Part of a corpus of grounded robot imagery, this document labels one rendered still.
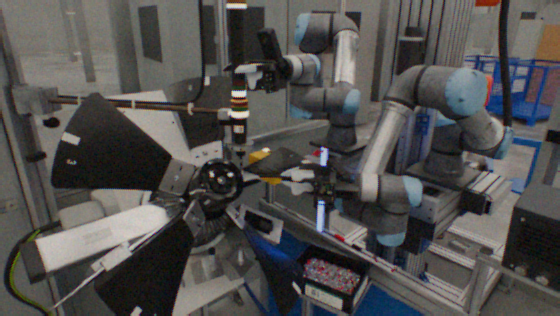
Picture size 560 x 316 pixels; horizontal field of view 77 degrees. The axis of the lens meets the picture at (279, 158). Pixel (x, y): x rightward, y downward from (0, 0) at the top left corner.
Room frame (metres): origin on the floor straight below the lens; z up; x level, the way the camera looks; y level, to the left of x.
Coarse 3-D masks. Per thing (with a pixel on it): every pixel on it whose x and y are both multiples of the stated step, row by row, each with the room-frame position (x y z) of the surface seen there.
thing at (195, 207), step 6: (192, 204) 0.73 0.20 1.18; (198, 204) 0.75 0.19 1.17; (192, 210) 0.73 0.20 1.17; (198, 210) 0.75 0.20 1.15; (186, 216) 0.70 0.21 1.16; (192, 216) 0.73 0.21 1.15; (198, 216) 0.75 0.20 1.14; (204, 216) 0.78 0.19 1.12; (186, 222) 0.71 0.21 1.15; (192, 222) 0.73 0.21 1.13; (198, 222) 0.75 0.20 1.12; (192, 228) 0.73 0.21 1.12; (198, 228) 0.75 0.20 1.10
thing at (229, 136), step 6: (222, 108) 0.90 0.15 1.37; (222, 114) 0.88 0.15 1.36; (228, 114) 0.87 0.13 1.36; (222, 120) 0.87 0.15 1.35; (228, 120) 0.87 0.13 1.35; (228, 126) 0.87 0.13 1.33; (228, 132) 0.87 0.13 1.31; (228, 138) 0.87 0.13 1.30; (228, 144) 0.87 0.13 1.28; (234, 144) 0.87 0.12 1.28; (246, 144) 0.87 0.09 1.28; (252, 144) 0.87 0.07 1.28; (234, 150) 0.85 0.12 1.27; (240, 150) 0.85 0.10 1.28; (246, 150) 0.85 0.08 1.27
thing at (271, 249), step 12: (252, 228) 0.81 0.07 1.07; (252, 240) 0.73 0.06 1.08; (264, 240) 0.81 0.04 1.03; (264, 252) 0.73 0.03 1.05; (276, 252) 0.80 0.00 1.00; (264, 264) 0.69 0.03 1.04; (276, 264) 0.73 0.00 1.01; (288, 264) 0.79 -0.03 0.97; (276, 276) 0.69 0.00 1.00; (288, 276) 0.74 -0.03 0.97; (300, 276) 0.78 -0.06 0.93; (276, 288) 0.66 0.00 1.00; (288, 288) 0.70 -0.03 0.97; (300, 288) 0.73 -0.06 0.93; (276, 300) 0.64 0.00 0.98; (288, 300) 0.66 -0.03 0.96; (288, 312) 0.64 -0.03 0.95
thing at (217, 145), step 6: (210, 144) 0.89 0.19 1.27; (216, 144) 0.89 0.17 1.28; (192, 150) 0.90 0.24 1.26; (198, 150) 0.89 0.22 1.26; (204, 150) 0.89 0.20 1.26; (210, 150) 0.88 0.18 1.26; (216, 150) 0.87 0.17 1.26; (192, 156) 0.88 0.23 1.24; (204, 156) 0.87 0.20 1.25; (210, 156) 0.87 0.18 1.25; (216, 156) 0.86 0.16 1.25; (222, 156) 0.86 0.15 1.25; (192, 162) 0.87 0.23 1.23; (198, 162) 0.87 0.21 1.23; (204, 162) 0.86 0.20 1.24
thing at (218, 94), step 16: (192, 80) 1.05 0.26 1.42; (224, 80) 1.05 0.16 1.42; (176, 96) 1.02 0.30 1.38; (192, 96) 1.01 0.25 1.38; (208, 96) 1.00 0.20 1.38; (224, 96) 1.00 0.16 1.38; (192, 128) 0.94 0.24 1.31; (208, 128) 0.92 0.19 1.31; (224, 128) 0.91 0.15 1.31; (192, 144) 0.91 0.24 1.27
